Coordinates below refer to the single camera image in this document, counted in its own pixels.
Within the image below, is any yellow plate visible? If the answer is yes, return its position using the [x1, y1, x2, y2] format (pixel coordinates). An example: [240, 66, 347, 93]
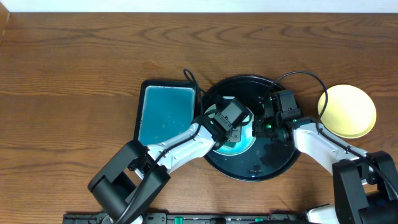
[318, 85, 377, 139]

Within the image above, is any round black tray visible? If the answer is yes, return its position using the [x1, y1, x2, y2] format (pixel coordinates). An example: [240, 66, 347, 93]
[202, 75, 300, 182]

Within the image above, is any black rectangular water tray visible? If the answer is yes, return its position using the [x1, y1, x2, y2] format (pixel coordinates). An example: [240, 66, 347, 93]
[134, 80, 196, 146]

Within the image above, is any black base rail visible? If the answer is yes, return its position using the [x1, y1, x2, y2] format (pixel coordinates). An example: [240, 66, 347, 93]
[62, 212, 309, 224]

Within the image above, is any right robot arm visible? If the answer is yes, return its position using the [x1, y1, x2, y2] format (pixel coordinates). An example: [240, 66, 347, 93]
[254, 93, 397, 224]

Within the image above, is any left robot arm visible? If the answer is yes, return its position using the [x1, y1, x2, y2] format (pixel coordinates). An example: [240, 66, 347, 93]
[88, 118, 218, 223]

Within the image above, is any light blue plate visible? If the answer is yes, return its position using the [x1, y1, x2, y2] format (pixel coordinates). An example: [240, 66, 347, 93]
[205, 96, 256, 156]

